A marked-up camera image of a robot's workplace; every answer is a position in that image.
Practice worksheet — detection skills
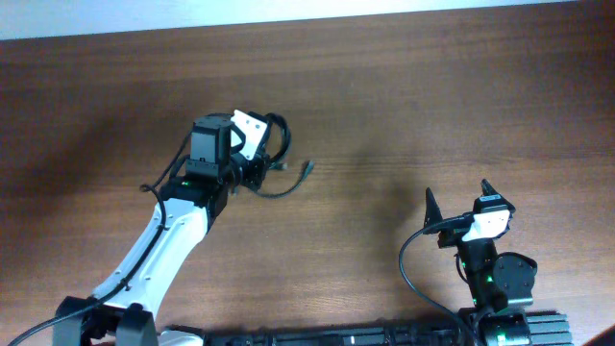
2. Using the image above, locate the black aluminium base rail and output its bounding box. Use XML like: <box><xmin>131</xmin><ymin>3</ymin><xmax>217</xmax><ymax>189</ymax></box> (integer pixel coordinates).
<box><xmin>158</xmin><ymin>309</ymin><xmax>576</xmax><ymax>346</ymax></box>

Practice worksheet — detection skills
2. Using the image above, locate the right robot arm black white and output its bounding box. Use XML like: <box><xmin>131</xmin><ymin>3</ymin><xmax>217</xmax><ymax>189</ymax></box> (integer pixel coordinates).
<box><xmin>424</xmin><ymin>180</ymin><xmax>537</xmax><ymax>345</ymax></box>

